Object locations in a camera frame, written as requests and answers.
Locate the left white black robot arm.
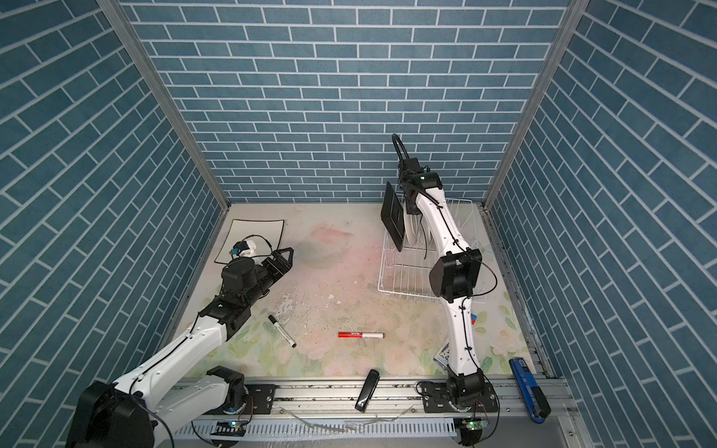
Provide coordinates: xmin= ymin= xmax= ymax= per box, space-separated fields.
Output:
xmin=65 ymin=248 xmax=294 ymax=447

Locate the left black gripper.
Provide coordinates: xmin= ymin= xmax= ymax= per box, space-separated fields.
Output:
xmin=243 ymin=246 xmax=293 ymax=310

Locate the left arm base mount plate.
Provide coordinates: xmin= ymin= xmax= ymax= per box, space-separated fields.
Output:
xmin=205 ymin=384 xmax=276 ymax=417

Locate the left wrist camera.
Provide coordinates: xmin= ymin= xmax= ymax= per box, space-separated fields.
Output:
xmin=231 ymin=240 xmax=258 ymax=259

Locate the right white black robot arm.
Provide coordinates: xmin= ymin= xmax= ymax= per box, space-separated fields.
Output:
xmin=380 ymin=134 xmax=485 ymax=408

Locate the blue black box cutter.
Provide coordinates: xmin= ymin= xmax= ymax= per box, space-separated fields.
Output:
xmin=509 ymin=358 xmax=552 ymax=424

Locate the black remote control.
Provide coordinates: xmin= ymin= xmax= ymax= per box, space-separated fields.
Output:
xmin=355 ymin=369 xmax=380 ymax=413

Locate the red marker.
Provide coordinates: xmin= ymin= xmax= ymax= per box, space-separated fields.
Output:
xmin=337 ymin=332 xmax=386 ymax=339

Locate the white square plate black rim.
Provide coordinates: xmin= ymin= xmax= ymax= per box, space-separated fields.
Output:
xmin=214 ymin=220 xmax=285 ymax=265

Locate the white curved plate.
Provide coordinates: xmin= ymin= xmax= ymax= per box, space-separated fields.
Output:
xmin=404 ymin=215 xmax=422 ymax=248

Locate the black capped white marker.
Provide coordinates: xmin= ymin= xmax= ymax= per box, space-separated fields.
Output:
xmin=268 ymin=315 xmax=297 ymax=348

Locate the aluminium front rail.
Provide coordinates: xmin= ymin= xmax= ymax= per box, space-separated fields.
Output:
xmin=111 ymin=377 xmax=578 ymax=421

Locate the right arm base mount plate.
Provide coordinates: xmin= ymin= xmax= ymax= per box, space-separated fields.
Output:
xmin=415 ymin=380 xmax=500 ymax=414

